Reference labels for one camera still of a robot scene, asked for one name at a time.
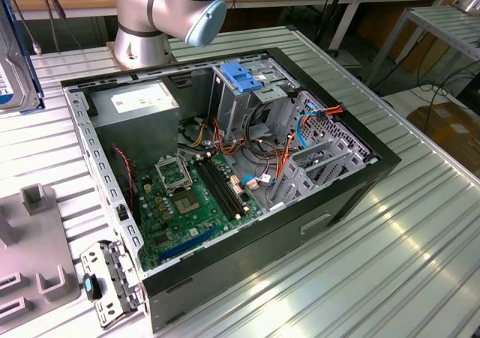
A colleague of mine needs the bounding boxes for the blue wire white plug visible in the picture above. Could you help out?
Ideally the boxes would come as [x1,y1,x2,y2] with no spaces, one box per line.
[241,173,272,190]

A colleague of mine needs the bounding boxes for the black wire bundle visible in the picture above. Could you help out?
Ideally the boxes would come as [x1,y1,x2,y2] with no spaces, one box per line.
[242,103,281,163]

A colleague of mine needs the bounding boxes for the hard disk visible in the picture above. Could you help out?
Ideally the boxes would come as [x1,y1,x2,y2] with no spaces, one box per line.
[0,0,47,111]

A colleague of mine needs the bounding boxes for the grey power supply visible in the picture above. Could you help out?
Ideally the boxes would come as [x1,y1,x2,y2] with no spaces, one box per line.
[88,79,181,171]

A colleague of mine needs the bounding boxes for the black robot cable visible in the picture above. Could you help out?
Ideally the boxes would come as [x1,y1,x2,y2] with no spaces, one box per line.
[36,0,77,52]

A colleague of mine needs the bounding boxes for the metal socket cover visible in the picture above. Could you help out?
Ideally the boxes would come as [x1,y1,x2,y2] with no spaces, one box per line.
[154,153,194,195]

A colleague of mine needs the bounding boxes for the metal expansion bracket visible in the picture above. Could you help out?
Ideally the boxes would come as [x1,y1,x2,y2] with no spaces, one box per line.
[79,240,146,331]

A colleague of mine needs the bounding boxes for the grey optical drive cage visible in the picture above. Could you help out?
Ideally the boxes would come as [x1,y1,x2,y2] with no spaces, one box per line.
[207,58,302,144]

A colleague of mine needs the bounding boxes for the orange power wire black plug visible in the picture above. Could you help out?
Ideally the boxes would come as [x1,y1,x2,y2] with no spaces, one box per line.
[316,104,345,121]

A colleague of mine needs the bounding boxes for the black PC case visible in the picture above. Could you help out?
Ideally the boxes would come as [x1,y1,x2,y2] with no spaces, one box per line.
[59,46,402,334]

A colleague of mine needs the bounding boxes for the red black fan wire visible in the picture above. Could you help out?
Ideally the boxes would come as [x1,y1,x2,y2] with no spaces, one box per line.
[111,145,136,214]

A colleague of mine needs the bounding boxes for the blue expansion slot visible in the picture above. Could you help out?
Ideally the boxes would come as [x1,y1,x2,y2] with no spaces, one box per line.
[157,223,221,263]

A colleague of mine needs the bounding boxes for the black latch blue stripe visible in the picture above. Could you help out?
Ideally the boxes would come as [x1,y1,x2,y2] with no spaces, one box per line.
[81,273,104,302]

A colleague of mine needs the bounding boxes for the black hanging cables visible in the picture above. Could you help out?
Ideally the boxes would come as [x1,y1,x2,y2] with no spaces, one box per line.
[316,0,348,51]

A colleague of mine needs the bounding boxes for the yellow wire bundle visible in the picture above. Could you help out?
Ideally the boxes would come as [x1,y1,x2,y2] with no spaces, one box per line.
[190,123,208,148]

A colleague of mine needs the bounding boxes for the large cardboard box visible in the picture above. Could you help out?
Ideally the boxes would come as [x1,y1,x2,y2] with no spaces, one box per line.
[406,103,480,169]

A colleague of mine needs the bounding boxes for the black RAM slot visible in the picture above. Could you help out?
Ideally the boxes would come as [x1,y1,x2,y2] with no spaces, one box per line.
[206,154,248,214]
[193,160,234,222]
[202,157,242,217]
[197,158,239,220]

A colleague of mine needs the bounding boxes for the grey metal disk bay cage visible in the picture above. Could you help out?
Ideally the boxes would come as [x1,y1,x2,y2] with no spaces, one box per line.
[266,89,379,214]

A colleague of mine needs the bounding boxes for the grey parts rack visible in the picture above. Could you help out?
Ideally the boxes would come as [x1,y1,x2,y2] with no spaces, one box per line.
[0,183,83,321]

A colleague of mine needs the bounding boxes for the orange red wire bundle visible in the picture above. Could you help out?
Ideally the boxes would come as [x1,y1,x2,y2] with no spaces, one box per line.
[211,116,302,184]

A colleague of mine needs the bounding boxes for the green motherboard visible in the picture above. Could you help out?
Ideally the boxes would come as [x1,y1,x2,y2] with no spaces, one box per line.
[133,151,264,274]

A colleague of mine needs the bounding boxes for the black cable metal connector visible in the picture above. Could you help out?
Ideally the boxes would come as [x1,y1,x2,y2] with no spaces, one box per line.
[13,0,42,56]

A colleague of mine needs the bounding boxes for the blue data wire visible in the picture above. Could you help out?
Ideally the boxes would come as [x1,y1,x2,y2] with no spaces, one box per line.
[295,103,320,151]

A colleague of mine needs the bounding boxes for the blue drive cage latch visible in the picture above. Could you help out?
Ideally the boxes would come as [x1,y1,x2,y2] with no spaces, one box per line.
[220,62,264,94]

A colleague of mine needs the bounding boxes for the CPU socket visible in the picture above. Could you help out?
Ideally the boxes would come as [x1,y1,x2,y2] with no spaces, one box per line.
[172,188,204,217]

